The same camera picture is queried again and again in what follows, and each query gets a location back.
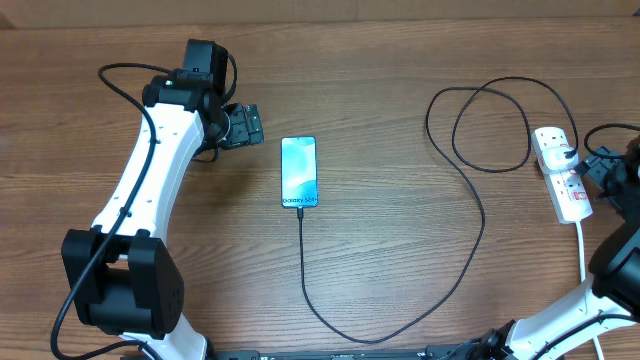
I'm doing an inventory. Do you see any blue Galaxy smartphone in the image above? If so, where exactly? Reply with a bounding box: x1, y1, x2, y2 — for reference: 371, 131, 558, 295
281, 136, 319, 208

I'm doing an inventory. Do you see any black USB charging cable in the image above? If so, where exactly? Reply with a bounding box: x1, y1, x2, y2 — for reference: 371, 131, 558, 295
296, 76, 580, 345

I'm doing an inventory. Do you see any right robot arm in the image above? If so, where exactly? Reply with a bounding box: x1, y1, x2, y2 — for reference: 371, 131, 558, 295
467, 139, 639, 359

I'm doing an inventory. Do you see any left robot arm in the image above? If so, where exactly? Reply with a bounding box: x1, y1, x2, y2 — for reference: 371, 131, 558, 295
50, 39, 264, 359

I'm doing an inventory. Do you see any white USB charger plug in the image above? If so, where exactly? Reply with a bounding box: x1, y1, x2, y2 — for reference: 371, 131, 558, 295
540, 146, 579, 174

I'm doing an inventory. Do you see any white power strip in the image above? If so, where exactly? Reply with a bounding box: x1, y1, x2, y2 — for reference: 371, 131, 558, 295
531, 127, 593, 224

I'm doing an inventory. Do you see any white power strip cord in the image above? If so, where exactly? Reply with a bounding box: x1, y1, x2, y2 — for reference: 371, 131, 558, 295
575, 221, 606, 360

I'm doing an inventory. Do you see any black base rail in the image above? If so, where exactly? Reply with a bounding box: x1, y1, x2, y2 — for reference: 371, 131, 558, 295
119, 342, 566, 360

